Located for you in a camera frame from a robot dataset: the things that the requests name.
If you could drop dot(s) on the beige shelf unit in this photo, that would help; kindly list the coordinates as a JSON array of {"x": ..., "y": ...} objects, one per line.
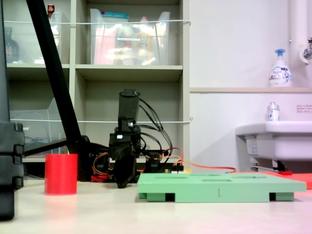
[{"x": 129, "y": 70}]

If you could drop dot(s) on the black tripod legs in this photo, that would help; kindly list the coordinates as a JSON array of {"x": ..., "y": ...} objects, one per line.
[{"x": 53, "y": 68}]

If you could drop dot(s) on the teal topped package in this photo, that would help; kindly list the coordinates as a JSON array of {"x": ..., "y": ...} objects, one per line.
[{"x": 115, "y": 15}]

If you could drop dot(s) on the yellow bottle with pink cap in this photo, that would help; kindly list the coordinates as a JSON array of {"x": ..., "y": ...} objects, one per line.
[{"x": 144, "y": 44}]

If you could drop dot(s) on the dark patterned bottle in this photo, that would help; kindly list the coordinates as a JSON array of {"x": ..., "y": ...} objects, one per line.
[{"x": 11, "y": 50}]

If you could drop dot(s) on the red cylinder block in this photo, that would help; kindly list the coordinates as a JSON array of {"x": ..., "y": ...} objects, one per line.
[{"x": 61, "y": 175}]

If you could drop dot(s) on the slanted clear plastic bin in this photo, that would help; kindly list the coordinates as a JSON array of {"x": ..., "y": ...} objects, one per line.
[{"x": 41, "y": 122}]

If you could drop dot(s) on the white sink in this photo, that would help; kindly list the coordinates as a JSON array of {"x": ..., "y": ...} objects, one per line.
[{"x": 280, "y": 141}]

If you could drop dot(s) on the green shape-hole board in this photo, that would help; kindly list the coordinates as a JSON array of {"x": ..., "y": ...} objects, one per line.
[{"x": 219, "y": 189}]

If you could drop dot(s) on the pink text wall sign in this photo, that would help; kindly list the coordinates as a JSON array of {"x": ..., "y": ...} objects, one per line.
[{"x": 304, "y": 109}]

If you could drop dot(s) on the white soap pump bottle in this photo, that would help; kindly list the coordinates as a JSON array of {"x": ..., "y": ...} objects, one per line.
[{"x": 280, "y": 73}]

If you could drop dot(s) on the notched black stack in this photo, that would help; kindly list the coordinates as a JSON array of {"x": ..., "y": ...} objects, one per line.
[{"x": 11, "y": 156}]

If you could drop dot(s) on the large clear plastic bin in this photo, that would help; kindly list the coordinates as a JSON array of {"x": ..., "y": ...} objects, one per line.
[{"x": 109, "y": 48}]

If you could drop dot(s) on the circuit board with connectors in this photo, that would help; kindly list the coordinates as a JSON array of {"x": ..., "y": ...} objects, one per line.
[{"x": 177, "y": 168}]

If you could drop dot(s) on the small clear bottle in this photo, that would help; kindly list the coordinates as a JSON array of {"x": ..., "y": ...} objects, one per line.
[{"x": 273, "y": 113}]

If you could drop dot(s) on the brown bottle top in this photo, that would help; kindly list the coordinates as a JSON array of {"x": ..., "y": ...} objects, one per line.
[{"x": 51, "y": 9}]

